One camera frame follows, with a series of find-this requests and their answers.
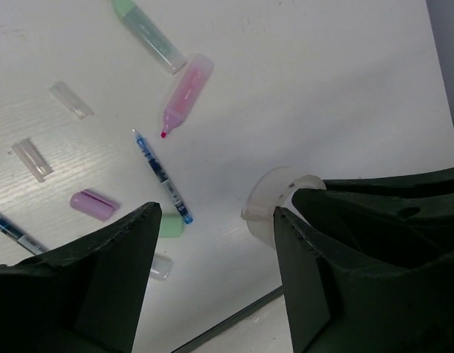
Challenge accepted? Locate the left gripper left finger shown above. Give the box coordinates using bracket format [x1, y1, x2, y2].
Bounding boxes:
[0, 202, 162, 352]

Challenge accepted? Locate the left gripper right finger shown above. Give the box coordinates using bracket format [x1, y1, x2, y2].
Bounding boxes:
[274, 167, 454, 352]

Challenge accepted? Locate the orange highlighter pen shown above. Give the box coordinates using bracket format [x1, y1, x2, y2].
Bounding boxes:
[149, 254, 173, 281]

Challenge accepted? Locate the small white tape roll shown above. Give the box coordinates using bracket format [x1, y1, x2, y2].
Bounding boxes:
[241, 166, 327, 249]

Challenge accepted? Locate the purple highlighter cap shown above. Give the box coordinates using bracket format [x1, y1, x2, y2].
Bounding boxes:
[69, 189, 120, 221]

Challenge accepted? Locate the green highlighter cap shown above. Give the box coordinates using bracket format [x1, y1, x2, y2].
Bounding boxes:
[159, 213, 184, 238]

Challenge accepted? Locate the left blue gel pen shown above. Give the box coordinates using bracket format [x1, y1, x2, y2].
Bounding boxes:
[0, 213, 48, 255]

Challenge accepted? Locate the blue gel pen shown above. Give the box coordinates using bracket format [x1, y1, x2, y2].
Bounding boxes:
[132, 129, 194, 225]
[0, 213, 48, 255]

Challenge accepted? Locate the left clear pen cap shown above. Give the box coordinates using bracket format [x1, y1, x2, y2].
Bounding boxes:
[11, 138, 53, 182]

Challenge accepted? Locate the clear pen cap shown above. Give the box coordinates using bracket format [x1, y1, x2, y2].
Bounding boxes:
[11, 138, 53, 182]
[49, 81, 94, 119]

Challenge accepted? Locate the right blue gel pen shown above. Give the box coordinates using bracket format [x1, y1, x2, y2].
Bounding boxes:
[132, 129, 194, 225]

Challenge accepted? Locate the right clear pen cap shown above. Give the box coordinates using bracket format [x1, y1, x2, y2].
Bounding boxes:
[49, 81, 94, 119]

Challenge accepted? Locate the pink highlighter pen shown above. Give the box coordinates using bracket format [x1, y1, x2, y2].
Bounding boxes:
[160, 54, 215, 138]

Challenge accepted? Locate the green highlighter pen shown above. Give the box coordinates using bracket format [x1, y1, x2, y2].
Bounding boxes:
[110, 0, 186, 74]

